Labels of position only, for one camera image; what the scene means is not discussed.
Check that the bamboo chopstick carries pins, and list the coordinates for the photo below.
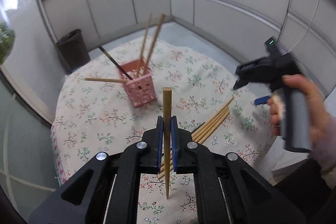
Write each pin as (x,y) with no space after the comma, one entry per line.
(213,129)
(167,100)
(212,116)
(211,125)
(121,81)
(143,45)
(154,40)

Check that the mop with grey pole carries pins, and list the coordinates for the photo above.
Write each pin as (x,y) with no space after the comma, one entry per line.
(51,35)

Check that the pink sleeve forearm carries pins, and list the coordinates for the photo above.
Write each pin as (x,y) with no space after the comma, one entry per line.
(324,149)

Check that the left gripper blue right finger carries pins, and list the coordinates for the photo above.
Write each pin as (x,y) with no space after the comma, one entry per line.
(174,142)

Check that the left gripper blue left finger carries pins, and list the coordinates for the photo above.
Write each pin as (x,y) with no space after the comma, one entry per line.
(160,141)

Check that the dark woven waste bin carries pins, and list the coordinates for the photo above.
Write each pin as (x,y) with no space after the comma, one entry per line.
(73,49)

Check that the person's right hand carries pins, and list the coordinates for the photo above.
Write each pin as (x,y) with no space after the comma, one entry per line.
(298,113)

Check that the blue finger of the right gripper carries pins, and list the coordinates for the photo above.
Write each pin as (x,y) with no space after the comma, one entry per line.
(262,100)

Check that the bag of green vegetables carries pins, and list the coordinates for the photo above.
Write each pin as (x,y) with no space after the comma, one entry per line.
(7,38)

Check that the pink perforated utensil holder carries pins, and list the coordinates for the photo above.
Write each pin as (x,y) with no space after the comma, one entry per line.
(140,90)

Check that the floral tablecloth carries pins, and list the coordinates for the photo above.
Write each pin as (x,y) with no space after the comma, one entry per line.
(94,117)

